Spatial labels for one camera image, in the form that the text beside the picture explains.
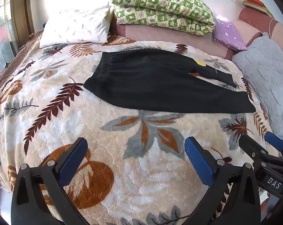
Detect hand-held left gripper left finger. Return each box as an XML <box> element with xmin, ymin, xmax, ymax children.
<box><xmin>11</xmin><ymin>137</ymin><xmax>90</xmax><ymax>225</ymax></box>

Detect grey quilted blanket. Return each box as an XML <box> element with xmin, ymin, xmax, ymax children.
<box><xmin>232</xmin><ymin>32</ymin><xmax>283</xmax><ymax>142</ymax></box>

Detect tan book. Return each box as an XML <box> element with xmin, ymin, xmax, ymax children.
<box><xmin>243</xmin><ymin>0</ymin><xmax>275</xmax><ymax>19</ymax></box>

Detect brown quilted bedspread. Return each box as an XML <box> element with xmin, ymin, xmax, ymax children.
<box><xmin>0</xmin><ymin>31</ymin><xmax>43</xmax><ymax>100</ymax></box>

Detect leaf print plush blanket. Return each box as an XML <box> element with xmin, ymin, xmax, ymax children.
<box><xmin>0</xmin><ymin>31</ymin><xmax>280</xmax><ymax>225</ymax></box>

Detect pink patchwork bed sheet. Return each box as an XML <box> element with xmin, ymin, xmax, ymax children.
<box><xmin>110</xmin><ymin>7</ymin><xmax>283</xmax><ymax>60</ymax></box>

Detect black pants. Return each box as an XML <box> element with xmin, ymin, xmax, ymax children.
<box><xmin>84</xmin><ymin>49</ymin><xmax>256</xmax><ymax>114</ymax></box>

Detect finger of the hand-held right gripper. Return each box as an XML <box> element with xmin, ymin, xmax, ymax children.
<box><xmin>265</xmin><ymin>132</ymin><xmax>283</xmax><ymax>160</ymax></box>
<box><xmin>239</xmin><ymin>134</ymin><xmax>283</xmax><ymax>165</ymax></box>

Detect green checked folded quilt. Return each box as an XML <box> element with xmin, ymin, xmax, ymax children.
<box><xmin>111</xmin><ymin>0</ymin><xmax>217</xmax><ymax>36</ymax></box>

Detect white twig print pillow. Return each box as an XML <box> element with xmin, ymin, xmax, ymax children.
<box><xmin>39</xmin><ymin>2</ymin><xmax>115</xmax><ymax>48</ymax></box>

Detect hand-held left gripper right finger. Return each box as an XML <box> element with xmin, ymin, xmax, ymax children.
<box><xmin>184</xmin><ymin>136</ymin><xmax>262</xmax><ymax>225</ymax></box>

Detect wooden frame glass door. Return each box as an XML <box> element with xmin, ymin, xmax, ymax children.
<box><xmin>0</xmin><ymin>0</ymin><xmax>34</xmax><ymax>86</ymax></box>

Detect purple flower print pillow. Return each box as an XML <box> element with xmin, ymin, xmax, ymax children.
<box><xmin>212</xmin><ymin>16</ymin><xmax>248</xmax><ymax>51</ymax></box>

